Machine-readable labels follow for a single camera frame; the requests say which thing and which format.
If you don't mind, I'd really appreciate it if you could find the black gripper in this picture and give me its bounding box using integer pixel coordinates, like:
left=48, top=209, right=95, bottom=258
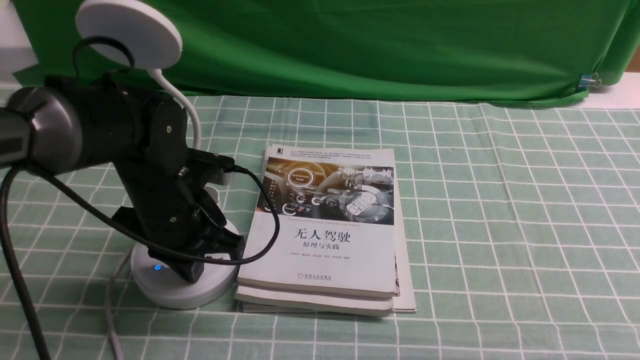
left=102, top=75, right=246, bottom=284

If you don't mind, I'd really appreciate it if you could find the white desk lamp with socket base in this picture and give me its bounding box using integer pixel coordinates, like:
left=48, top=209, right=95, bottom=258
left=75, top=0, right=238, bottom=310

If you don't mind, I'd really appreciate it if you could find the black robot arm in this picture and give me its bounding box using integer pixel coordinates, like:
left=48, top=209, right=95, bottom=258
left=1, top=76, right=245, bottom=283

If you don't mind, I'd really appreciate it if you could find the middle white book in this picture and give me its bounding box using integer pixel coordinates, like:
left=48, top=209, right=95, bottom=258
left=234, top=285, right=415, bottom=318

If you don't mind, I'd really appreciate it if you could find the top white self-driving book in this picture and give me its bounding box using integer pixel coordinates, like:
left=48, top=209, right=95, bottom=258
left=237, top=145, right=396, bottom=299

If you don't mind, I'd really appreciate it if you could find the bottom thin book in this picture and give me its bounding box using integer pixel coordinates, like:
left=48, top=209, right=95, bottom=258
left=242, top=228, right=418, bottom=313

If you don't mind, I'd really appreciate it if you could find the green backdrop cloth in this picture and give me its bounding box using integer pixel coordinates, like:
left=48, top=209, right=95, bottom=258
left=13, top=0, right=639, bottom=109

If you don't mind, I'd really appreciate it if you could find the green checked tablecloth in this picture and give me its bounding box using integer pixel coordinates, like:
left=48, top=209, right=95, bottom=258
left=0, top=84, right=640, bottom=360

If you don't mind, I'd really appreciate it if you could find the blue binder clip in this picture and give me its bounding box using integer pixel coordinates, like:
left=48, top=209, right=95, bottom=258
left=576, top=72, right=602, bottom=92

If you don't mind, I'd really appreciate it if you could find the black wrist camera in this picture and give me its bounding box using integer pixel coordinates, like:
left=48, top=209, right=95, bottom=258
left=186, top=148, right=236, bottom=186

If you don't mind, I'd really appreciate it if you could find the white lamp power cable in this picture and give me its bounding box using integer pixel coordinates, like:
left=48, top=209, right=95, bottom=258
left=104, top=250, right=135, bottom=360

